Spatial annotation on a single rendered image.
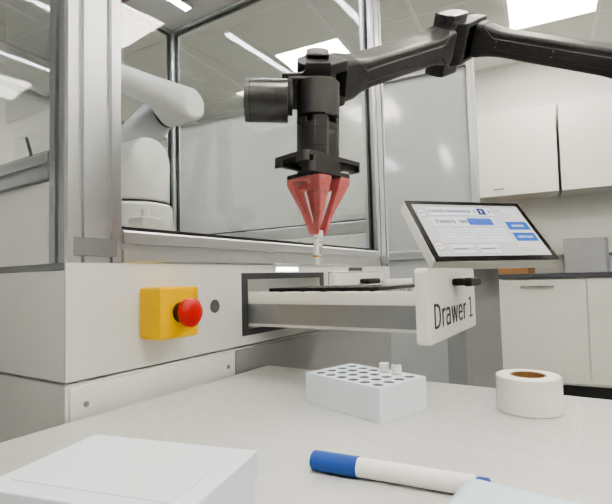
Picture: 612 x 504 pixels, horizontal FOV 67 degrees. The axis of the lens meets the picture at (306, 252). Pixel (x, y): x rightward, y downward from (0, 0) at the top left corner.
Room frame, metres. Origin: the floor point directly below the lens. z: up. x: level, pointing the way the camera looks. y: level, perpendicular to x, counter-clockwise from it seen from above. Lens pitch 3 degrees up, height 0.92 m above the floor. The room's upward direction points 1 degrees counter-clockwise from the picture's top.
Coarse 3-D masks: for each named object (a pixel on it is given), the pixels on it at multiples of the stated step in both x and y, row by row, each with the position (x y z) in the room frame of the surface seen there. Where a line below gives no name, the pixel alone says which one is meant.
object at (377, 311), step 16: (256, 304) 0.84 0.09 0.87; (272, 304) 0.82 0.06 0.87; (288, 304) 0.80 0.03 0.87; (304, 304) 0.78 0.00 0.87; (320, 304) 0.77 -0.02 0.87; (336, 304) 0.75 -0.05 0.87; (352, 304) 0.74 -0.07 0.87; (368, 304) 0.72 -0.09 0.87; (384, 304) 0.71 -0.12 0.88; (400, 304) 0.69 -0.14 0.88; (256, 320) 0.84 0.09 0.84; (272, 320) 0.82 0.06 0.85; (288, 320) 0.80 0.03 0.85; (304, 320) 0.78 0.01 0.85; (320, 320) 0.76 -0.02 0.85; (336, 320) 0.75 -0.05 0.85; (352, 320) 0.73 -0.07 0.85; (368, 320) 0.72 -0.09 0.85; (384, 320) 0.70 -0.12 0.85; (400, 320) 0.69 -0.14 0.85
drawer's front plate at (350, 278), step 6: (330, 276) 1.10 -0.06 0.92; (336, 276) 1.09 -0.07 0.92; (342, 276) 1.12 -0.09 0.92; (348, 276) 1.15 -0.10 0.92; (354, 276) 1.17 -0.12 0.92; (360, 276) 1.20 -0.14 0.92; (366, 276) 1.23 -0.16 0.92; (372, 276) 1.27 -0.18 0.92; (378, 276) 1.30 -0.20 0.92; (330, 282) 1.10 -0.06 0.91; (336, 282) 1.09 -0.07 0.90; (342, 282) 1.12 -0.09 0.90; (348, 282) 1.15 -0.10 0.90; (354, 282) 1.17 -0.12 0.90
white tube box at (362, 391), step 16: (336, 368) 0.62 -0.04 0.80; (352, 368) 0.62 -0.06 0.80; (368, 368) 0.61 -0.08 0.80; (320, 384) 0.58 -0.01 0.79; (336, 384) 0.55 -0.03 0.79; (352, 384) 0.53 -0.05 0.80; (368, 384) 0.52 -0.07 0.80; (384, 384) 0.52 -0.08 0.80; (400, 384) 0.53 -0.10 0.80; (416, 384) 0.55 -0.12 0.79; (320, 400) 0.58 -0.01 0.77; (336, 400) 0.56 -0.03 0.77; (352, 400) 0.53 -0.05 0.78; (368, 400) 0.52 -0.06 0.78; (384, 400) 0.51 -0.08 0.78; (400, 400) 0.53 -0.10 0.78; (416, 400) 0.54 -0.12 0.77; (368, 416) 0.52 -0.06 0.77; (384, 416) 0.51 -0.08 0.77; (400, 416) 0.53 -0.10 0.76
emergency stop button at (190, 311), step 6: (186, 300) 0.63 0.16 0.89; (192, 300) 0.64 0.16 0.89; (180, 306) 0.63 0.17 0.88; (186, 306) 0.63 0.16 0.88; (192, 306) 0.63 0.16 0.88; (198, 306) 0.64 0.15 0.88; (180, 312) 0.62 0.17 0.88; (186, 312) 0.63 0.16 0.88; (192, 312) 0.63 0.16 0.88; (198, 312) 0.64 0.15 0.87; (180, 318) 0.63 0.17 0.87; (186, 318) 0.63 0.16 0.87; (192, 318) 0.63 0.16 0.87; (198, 318) 0.64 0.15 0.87; (186, 324) 0.63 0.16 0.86; (192, 324) 0.64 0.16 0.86
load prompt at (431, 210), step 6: (426, 210) 1.72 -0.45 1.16; (432, 210) 1.72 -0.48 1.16; (438, 210) 1.73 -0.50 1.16; (444, 210) 1.74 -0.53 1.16; (450, 210) 1.75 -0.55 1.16; (456, 210) 1.76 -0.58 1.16; (462, 210) 1.77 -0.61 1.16; (468, 210) 1.77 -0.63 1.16; (474, 210) 1.78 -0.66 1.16; (480, 210) 1.79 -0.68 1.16; (486, 210) 1.80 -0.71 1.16
